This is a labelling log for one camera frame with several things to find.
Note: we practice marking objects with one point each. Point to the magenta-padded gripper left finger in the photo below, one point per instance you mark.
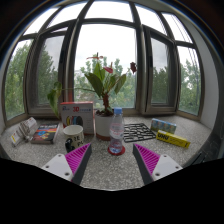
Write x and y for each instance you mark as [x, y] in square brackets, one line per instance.
[60, 165]

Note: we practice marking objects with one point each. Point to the flat round red coaster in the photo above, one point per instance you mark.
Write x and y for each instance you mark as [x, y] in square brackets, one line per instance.
[110, 151]

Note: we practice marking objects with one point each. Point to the colourful book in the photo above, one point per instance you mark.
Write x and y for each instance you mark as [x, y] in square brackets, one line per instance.
[45, 133]

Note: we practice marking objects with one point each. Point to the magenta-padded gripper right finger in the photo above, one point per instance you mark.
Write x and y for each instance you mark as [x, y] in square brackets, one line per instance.
[164, 165]

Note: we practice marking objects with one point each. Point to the brown-framed window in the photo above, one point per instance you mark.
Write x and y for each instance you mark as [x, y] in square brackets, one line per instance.
[141, 66]

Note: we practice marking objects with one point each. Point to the clear blue-capped water bottle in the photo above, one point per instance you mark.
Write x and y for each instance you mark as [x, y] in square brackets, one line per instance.
[116, 130]

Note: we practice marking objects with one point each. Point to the red and white carton box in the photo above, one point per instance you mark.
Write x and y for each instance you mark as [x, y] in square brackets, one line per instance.
[76, 113]

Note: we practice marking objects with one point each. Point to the blue-green small box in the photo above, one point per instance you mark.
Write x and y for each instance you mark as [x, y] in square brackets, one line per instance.
[163, 126]

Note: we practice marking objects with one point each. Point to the white mug with black print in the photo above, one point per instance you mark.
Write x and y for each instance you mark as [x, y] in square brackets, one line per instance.
[75, 136]

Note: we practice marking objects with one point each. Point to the black grid trivet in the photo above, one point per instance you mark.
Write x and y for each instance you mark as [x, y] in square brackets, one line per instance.
[138, 132]

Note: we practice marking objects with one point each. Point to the long yellow box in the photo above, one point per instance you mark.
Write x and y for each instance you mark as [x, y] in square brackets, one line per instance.
[173, 139]

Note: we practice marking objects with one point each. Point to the potted plant with red flowers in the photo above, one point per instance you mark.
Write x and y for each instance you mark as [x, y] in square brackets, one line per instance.
[101, 126]

